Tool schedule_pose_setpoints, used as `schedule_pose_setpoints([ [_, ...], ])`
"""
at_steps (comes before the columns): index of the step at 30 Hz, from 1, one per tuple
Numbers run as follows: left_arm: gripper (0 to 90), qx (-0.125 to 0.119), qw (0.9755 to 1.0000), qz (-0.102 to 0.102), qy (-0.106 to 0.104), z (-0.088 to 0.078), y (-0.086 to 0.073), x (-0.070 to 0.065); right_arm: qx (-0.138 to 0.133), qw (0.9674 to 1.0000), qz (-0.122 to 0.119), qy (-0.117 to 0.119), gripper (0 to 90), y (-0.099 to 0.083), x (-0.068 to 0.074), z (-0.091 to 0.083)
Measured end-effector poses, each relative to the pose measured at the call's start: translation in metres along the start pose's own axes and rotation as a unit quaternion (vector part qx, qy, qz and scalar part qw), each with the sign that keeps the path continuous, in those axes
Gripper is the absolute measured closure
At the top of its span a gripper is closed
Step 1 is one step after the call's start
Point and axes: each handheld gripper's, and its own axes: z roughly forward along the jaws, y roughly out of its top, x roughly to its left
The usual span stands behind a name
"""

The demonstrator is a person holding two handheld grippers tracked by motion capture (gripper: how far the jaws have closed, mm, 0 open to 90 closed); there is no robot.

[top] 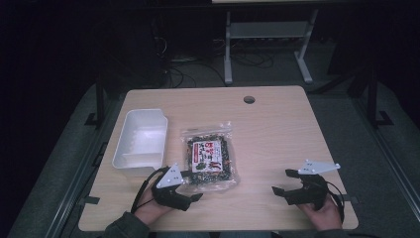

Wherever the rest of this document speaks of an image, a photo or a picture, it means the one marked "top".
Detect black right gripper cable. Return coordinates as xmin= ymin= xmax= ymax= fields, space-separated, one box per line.
xmin=324 ymin=179 xmax=347 ymax=223

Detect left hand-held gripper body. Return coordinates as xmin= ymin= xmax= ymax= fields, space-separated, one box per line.
xmin=151 ymin=163 xmax=193 ymax=212

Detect clear snack packet red label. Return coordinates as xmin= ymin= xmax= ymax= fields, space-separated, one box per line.
xmin=179 ymin=121 xmax=241 ymax=193

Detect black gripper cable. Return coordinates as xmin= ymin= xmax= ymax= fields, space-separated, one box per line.
xmin=130 ymin=166 xmax=171 ymax=214
xmin=324 ymin=179 xmax=347 ymax=223

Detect white plastic bin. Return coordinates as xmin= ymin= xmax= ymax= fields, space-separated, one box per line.
xmin=111 ymin=108 xmax=169 ymax=178

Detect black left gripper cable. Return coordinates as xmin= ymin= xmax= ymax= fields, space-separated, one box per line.
xmin=130 ymin=166 xmax=171 ymax=214

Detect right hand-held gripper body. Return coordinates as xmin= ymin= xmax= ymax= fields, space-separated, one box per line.
xmin=283 ymin=159 xmax=342 ymax=211

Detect person's right hand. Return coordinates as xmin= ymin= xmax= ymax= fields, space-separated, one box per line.
xmin=296 ymin=195 xmax=344 ymax=232

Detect black metal stand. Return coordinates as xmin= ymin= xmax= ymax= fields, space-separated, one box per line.
xmin=84 ymin=80 xmax=107 ymax=129
xmin=361 ymin=62 xmax=394 ymax=129

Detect person's left hand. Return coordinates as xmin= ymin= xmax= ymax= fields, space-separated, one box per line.
xmin=134 ymin=186 xmax=173 ymax=226

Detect floor cables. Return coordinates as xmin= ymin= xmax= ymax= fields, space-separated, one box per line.
xmin=155 ymin=36 xmax=276 ymax=89

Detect white metal desk frame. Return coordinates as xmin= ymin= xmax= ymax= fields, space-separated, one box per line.
xmin=223 ymin=9 xmax=320 ymax=86

